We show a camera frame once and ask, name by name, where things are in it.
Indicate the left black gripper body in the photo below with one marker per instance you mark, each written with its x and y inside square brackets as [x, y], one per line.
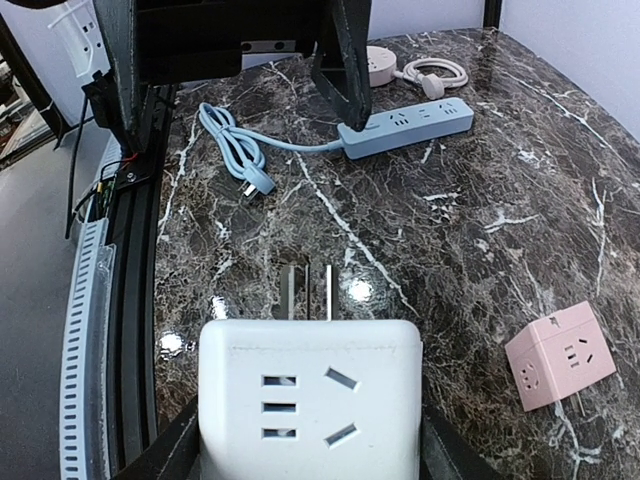
[179, 41]

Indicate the black front table rail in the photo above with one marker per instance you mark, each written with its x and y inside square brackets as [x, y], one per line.
[132, 228]

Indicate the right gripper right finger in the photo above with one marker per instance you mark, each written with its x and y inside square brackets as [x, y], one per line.
[444, 454]

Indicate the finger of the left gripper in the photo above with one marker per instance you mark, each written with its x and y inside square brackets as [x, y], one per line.
[119, 103]
[340, 67]

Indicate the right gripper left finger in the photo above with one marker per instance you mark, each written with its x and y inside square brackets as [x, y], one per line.
[173, 454]

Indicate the pink cube socket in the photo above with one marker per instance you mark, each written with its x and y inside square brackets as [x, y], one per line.
[559, 355]

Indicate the blue power strip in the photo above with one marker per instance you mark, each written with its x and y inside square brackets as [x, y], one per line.
[406, 126]

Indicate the white cube socket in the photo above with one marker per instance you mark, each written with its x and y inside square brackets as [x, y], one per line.
[310, 399]

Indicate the pink round power strip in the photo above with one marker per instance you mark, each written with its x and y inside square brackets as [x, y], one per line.
[382, 65]

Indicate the grey slotted cable duct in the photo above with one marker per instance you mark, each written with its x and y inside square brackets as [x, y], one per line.
[83, 433]

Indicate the right black frame post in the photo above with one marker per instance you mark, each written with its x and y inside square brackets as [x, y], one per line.
[492, 13]

